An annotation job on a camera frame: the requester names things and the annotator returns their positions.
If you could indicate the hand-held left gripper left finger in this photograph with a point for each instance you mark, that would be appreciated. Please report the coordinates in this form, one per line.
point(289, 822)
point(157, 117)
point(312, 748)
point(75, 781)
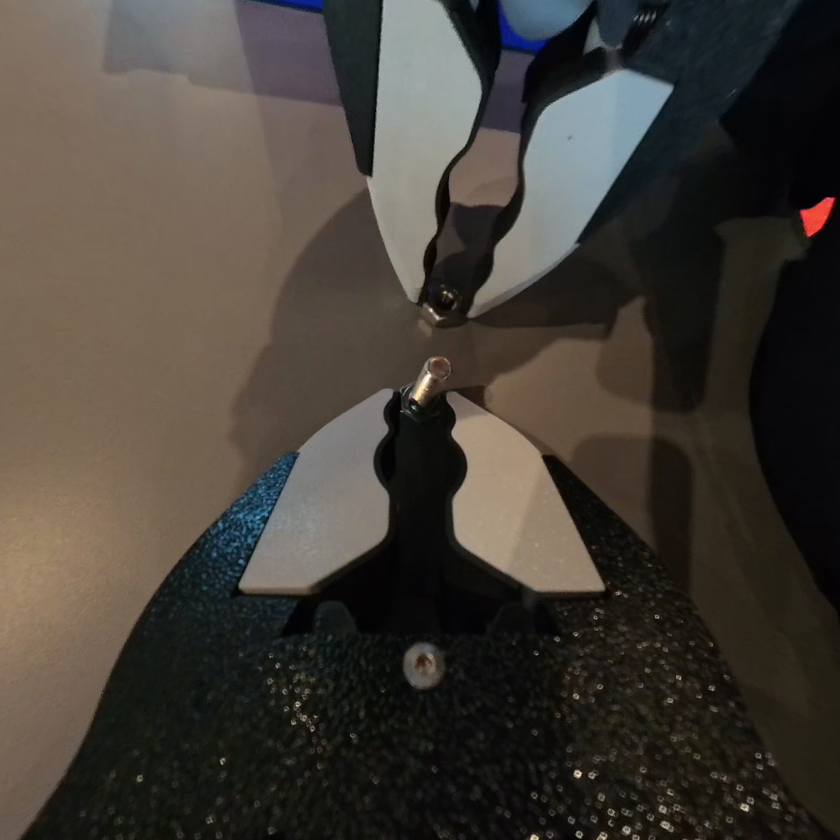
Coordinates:
point(315, 518)

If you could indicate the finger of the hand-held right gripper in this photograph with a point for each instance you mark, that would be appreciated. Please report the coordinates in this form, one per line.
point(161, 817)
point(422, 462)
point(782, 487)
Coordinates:
point(577, 164)
point(420, 131)

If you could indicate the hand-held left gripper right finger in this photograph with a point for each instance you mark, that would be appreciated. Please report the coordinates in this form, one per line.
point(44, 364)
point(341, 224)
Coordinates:
point(518, 518)

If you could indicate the silver steel bolt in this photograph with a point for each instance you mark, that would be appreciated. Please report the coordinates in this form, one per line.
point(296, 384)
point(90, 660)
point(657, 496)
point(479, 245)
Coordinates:
point(423, 387)

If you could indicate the small red object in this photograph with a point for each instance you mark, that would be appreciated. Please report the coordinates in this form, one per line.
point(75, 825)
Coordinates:
point(817, 216)

